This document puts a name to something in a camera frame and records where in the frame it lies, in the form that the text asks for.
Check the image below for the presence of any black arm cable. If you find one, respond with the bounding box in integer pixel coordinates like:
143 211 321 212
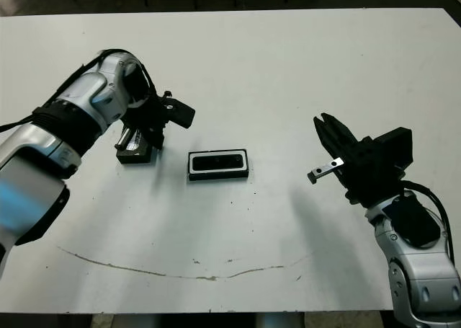
403 179 455 264
95 48 161 100

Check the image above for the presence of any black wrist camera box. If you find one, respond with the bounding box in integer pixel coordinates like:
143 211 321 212
167 97 197 129
376 127 414 171

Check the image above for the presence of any silver left robot leg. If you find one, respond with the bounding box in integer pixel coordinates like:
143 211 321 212
136 313 161 328

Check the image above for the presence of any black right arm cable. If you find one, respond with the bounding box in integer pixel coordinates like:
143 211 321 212
403 179 455 264

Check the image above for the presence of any black box lid silver print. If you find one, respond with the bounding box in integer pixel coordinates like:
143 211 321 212
115 125 153 165

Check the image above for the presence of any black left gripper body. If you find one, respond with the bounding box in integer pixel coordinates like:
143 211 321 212
114 89 173 149

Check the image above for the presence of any silver right robot leg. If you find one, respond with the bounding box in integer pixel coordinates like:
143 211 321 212
257 313 304 328

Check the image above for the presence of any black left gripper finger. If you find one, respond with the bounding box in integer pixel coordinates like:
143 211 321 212
153 125 166 151
141 126 158 149

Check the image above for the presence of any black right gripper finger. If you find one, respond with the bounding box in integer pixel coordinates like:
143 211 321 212
313 115 343 163
321 112 361 159

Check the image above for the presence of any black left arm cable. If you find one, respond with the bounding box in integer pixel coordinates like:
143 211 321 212
95 48 161 100

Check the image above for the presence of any black slim camera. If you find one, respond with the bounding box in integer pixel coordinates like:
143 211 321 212
192 154 245 172

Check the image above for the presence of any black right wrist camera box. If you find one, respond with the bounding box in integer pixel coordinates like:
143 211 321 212
376 127 414 171

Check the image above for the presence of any black box base white insert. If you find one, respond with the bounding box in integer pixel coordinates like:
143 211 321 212
187 148 250 182

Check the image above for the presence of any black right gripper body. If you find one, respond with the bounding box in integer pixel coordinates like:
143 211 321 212
307 136 407 209

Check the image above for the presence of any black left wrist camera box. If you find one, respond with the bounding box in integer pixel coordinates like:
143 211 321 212
167 97 197 129

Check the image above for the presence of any silver robot leg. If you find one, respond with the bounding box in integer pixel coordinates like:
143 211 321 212
136 313 161 328
257 313 304 328

